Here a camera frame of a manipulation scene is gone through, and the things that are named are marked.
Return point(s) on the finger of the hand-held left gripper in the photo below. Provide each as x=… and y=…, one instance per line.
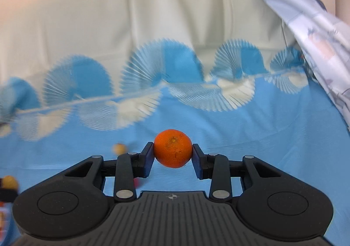
x=8, y=194

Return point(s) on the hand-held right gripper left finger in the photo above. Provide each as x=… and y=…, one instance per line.
x=149, y=158

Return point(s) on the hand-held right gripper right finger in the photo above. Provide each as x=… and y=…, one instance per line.
x=197, y=160

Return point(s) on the small yellow fruit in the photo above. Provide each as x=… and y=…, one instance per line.
x=9, y=181
x=119, y=148

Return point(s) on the orange mandarin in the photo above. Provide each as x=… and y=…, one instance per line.
x=172, y=149

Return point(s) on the blue fan-print bedsheet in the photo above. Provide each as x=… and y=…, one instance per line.
x=82, y=43

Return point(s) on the light blue printed cloth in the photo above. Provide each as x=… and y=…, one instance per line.
x=314, y=30

